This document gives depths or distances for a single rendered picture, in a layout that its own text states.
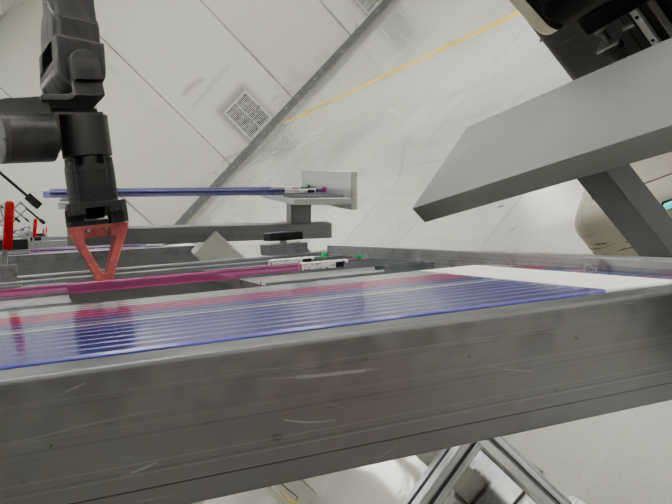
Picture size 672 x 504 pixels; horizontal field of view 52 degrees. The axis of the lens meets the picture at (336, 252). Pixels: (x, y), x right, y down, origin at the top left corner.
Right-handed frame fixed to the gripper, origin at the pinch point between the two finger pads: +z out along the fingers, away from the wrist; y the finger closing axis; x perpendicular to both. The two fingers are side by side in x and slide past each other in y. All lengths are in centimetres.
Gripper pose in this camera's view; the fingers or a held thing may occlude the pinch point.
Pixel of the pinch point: (103, 277)
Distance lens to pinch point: 88.2
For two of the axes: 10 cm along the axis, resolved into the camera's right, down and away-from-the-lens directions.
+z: 1.1, 9.9, 0.7
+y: 3.9, 0.3, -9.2
